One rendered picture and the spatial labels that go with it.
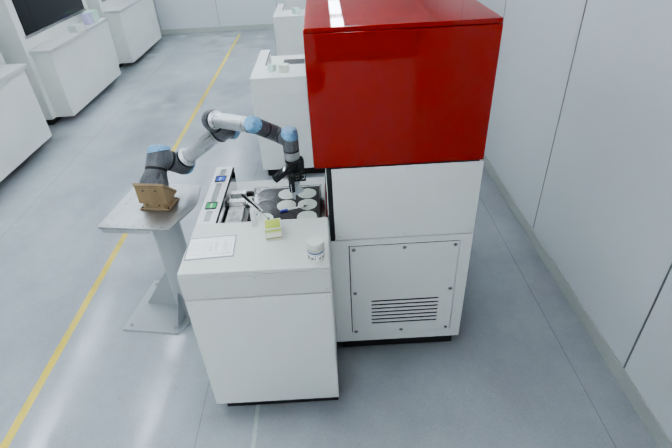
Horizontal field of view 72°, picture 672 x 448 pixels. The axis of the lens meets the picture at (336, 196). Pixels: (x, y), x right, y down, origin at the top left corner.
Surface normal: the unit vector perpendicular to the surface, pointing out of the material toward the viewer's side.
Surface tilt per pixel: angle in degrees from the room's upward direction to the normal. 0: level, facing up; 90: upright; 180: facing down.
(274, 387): 90
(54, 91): 90
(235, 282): 90
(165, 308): 0
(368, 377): 0
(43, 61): 90
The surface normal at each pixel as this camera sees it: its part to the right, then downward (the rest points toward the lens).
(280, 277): 0.04, 0.55
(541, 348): -0.04, -0.84
